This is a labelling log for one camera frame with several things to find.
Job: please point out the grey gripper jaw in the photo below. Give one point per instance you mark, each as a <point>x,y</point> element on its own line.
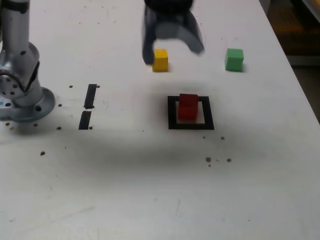
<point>192,35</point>
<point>147,40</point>

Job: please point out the green cube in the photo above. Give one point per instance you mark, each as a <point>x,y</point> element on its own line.
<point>234,61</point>

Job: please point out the black tape strip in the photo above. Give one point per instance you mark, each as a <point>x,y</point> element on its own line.
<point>90,96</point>

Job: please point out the yellow cube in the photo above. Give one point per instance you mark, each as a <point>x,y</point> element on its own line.
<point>160,61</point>

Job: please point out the red cube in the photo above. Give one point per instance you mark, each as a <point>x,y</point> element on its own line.
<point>187,108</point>

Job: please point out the brown wooden background furniture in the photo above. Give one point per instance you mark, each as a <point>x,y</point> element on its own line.
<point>295,30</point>

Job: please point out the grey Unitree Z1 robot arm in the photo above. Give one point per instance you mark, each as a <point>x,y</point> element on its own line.
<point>17,37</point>

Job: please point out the black tape square outline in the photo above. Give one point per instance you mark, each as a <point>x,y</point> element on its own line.
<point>171,117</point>

